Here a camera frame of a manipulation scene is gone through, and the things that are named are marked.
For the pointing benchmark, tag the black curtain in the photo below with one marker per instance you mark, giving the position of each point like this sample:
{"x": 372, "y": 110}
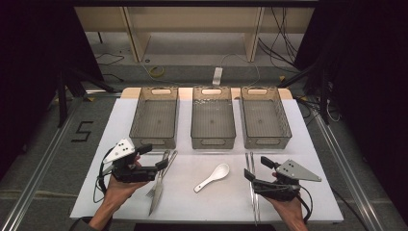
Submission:
{"x": 369, "y": 64}
{"x": 25, "y": 64}

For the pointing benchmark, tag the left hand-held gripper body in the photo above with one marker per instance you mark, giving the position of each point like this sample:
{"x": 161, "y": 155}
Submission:
{"x": 119, "y": 150}

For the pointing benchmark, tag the black tripod stand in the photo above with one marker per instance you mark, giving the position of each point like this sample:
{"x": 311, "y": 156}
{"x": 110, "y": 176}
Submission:
{"x": 62, "y": 96}
{"x": 324, "y": 96}

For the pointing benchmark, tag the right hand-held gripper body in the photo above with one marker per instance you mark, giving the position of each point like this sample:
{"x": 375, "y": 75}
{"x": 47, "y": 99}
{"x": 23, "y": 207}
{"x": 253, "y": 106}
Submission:
{"x": 296, "y": 171}

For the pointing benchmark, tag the light wooden shelf unit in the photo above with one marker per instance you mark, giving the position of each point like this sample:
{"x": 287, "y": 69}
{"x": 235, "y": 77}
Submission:
{"x": 192, "y": 19}

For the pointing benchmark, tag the white power strip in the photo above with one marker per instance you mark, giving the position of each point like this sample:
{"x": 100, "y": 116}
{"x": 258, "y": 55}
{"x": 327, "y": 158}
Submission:
{"x": 217, "y": 76}

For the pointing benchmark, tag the transparent grey plastic bin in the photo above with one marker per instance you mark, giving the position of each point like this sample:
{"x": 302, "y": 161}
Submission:
{"x": 155, "y": 118}
{"x": 264, "y": 120}
{"x": 212, "y": 120}

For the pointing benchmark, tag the metal table knife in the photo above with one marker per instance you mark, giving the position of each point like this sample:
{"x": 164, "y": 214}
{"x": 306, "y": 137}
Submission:
{"x": 157, "y": 197}

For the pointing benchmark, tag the person's left hand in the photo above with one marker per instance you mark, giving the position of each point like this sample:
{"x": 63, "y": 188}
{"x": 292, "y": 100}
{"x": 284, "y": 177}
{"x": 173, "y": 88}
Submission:
{"x": 123, "y": 189}

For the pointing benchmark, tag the person's right hand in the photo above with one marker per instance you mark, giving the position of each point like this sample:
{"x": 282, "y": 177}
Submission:
{"x": 288, "y": 208}

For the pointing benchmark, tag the aluminium floor rail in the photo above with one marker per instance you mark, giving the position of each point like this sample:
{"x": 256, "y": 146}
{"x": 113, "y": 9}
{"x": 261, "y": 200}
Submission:
{"x": 356, "y": 192}
{"x": 27, "y": 195}

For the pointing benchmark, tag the white ceramic spoon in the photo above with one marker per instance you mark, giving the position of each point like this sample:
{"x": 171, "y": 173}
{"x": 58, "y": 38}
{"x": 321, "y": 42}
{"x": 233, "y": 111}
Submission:
{"x": 219, "y": 171}

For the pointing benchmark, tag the yellow tape roll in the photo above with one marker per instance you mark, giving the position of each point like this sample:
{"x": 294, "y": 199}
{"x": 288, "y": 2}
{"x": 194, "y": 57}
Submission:
{"x": 157, "y": 71}

